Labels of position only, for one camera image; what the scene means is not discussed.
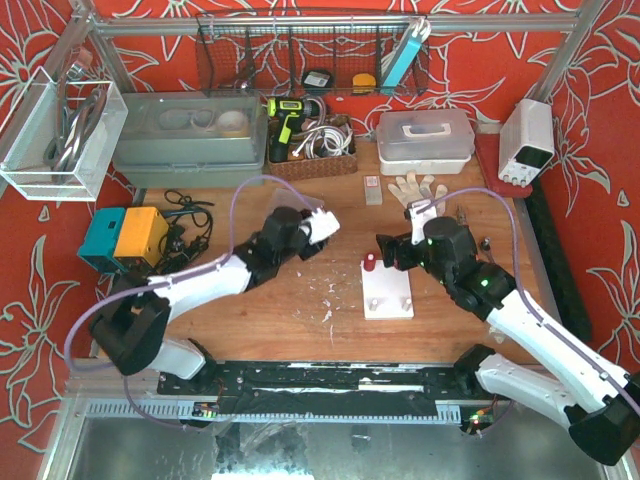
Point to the translucent spring bin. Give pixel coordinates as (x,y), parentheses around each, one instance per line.
(284,197)

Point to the blue white book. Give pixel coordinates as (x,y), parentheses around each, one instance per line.
(395,64)

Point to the yellow tape measure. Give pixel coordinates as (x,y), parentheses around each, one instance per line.
(363,84)

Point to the white power supply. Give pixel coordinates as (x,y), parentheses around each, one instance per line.
(526,143)

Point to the small clear parts case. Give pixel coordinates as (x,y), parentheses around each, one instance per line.
(372,190)

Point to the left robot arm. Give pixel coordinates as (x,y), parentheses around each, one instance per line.
(130,326)

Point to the green cordless drill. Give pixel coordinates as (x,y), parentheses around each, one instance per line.
(290,114)

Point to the yellow box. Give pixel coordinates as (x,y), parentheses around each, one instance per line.
(138,246)

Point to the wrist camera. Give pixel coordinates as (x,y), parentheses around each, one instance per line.
(419,213)
(320,226)

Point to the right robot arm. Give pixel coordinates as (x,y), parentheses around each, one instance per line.
(595,400)

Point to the white peg base plate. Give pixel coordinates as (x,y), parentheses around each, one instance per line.
(386,293)

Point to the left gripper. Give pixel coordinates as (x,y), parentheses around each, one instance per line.
(307,247)

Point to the red mat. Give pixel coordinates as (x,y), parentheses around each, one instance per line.
(487,153)

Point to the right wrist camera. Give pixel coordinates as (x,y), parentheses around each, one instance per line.
(419,213)

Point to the white plastic toolbox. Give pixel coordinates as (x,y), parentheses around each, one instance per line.
(433,142)

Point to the red handled ratchet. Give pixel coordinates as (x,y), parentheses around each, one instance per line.
(485,247)

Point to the clear acrylic box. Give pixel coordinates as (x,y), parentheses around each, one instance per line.
(58,141)

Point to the grey storage box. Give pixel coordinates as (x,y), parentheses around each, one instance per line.
(190,140)

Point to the black mounting rail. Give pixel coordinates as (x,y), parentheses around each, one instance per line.
(329,389)

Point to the teal box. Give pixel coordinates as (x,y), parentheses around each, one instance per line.
(101,239)

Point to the white work glove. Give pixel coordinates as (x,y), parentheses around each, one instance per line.
(409,189)

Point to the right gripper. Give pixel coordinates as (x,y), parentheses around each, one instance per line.
(400,251)

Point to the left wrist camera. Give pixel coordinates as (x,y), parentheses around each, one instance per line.
(320,226)

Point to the wicker basket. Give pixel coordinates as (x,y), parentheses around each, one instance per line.
(318,151)

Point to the black wire shelf basket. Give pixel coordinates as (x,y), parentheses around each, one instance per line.
(268,51)

